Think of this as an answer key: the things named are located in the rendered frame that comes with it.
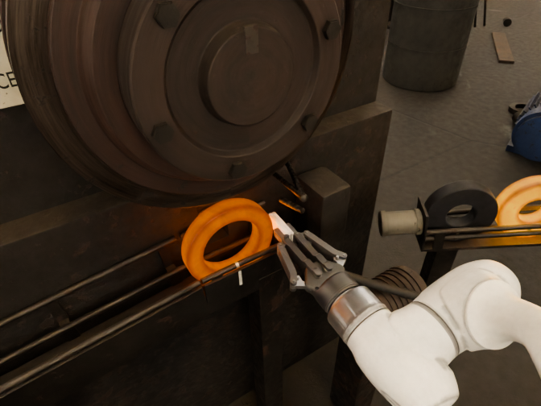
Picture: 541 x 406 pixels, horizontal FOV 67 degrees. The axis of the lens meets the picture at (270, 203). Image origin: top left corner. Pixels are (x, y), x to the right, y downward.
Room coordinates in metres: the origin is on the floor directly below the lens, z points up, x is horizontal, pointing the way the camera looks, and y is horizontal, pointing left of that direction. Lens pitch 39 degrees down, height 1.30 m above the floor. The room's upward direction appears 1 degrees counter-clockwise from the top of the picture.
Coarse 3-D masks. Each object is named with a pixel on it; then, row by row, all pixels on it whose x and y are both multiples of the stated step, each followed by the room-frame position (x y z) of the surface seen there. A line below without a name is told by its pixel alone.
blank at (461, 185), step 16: (448, 192) 0.69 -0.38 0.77; (464, 192) 0.68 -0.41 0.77; (480, 192) 0.68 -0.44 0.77; (432, 208) 0.68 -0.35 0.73; (448, 208) 0.68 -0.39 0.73; (480, 208) 0.68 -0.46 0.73; (496, 208) 0.68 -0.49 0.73; (432, 224) 0.68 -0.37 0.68; (448, 224) 0.68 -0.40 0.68; (464, 224) 0.68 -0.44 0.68; (480, 224) 0.68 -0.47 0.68; (448, 240) 0.68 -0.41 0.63
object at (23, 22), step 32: (32, 0) 0.44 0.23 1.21; (352, 0) 0.66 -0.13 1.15; (32, 32) 0.43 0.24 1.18; (352, 32) 0.66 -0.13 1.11; (32, 64) 0.43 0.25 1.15; (32, 96) 0.42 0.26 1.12; (64, 128) 0.43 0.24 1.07; (64, 160) 0.43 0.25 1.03; (96, 160) 0.44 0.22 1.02; (288, 160) 0.60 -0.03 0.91; (128, 192) 0.46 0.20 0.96; (160, 192) 0.48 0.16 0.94; (224, 192) 0.53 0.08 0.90
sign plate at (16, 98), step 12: (0, 24) 0.53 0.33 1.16; (0, 36) 0.53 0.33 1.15; (0, 48) 0.53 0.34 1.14; (0, 60) 0.53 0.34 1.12; (0, 72) 0.52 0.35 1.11; (12, 72) 0.53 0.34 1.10; (0, 84) 0.52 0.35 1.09; (12, 84) 0.53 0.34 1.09; (0, 96) 0.52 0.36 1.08; (12, 96) 0.52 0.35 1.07; (0, 108) 0.51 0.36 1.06
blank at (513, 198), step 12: (528, 180) 0.69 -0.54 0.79; (540, 180) 0.68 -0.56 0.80; (504, 192) 0.70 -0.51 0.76; (516, 192) 0.68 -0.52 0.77; (528, 192) 0.67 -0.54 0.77; (540, 192) 0.67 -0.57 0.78; (504, 204) 0.68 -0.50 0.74; (516, 204) 0.67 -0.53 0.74; (504, 216) 0.67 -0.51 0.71; (516, 216) 0.67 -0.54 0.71; (528, 216) 0.69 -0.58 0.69; (540, 216) 0.68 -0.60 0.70
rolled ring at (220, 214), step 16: (208, 208) 0.57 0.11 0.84; (224, 208) 0.56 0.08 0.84; (240, 208) 0.56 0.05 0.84; (256, 208) 0.58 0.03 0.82; (192, 224) 0.54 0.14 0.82; (208, 224) 0.53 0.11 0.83; (224, 224) 0.55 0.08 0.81; (256, 224) 0.58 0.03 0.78; (192, 240) 0.52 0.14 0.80; (208, 240) 0.53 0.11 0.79; (256, 240) 0.59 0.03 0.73; (192, 256) 0.51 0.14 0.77; (240, 256) 0.58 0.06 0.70; (192, 272) 0.51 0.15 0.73; (208, 272) 0.52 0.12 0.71
